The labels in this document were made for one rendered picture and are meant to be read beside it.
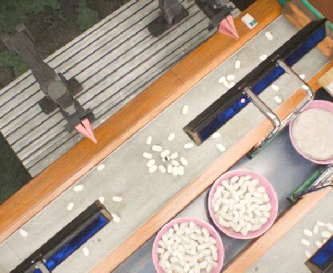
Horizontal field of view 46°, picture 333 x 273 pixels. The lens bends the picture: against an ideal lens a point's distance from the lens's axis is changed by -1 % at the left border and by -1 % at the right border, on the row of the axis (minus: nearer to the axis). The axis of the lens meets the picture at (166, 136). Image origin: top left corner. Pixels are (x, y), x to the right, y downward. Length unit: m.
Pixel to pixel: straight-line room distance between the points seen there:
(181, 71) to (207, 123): 0.48
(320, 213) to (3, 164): 1.78
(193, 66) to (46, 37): 1.32
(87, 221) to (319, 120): 1.04
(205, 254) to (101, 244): 0.40
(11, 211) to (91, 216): 0.52
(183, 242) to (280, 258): 0.37
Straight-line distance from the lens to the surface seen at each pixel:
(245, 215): 1.58
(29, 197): 1.63
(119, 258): 1.54
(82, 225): 1.21
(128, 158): 1.59
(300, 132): 1.70
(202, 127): 1.24
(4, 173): 2.53
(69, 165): 1.60
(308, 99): 1.36
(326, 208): 1.67
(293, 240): 1.62
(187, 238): 1.55
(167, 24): 1.86
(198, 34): 1.89
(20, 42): 1.44
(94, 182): 1.60
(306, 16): 1.78
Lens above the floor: 2.29
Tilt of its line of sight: 75 degrees down
